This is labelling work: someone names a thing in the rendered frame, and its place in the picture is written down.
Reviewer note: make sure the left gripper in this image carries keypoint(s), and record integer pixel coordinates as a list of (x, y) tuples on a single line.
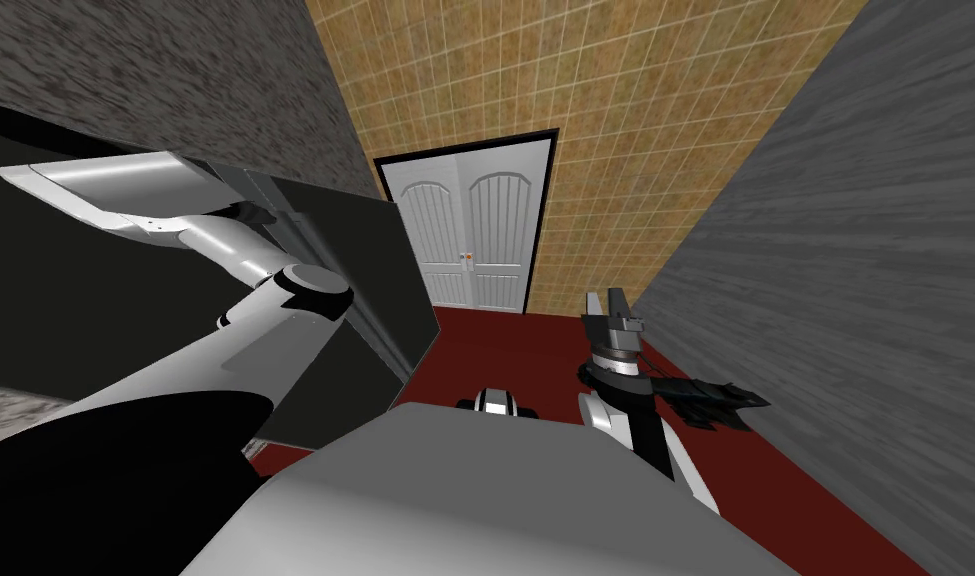
[(111, 184)]

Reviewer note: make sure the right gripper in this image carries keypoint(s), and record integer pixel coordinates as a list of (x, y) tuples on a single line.
[(615, 334)]

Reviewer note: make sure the white double door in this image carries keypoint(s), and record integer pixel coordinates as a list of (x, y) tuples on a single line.
[(487, 232)]

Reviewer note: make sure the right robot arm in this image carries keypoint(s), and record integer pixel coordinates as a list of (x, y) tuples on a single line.
[(623, 400)]

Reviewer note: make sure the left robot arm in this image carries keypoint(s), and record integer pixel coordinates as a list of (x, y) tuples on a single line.
[(175, 368)]

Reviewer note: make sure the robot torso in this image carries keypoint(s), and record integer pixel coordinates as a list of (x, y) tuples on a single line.
[(495, 496)]

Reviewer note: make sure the dark door leaf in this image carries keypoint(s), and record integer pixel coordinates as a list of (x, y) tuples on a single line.
[(367, 264)]

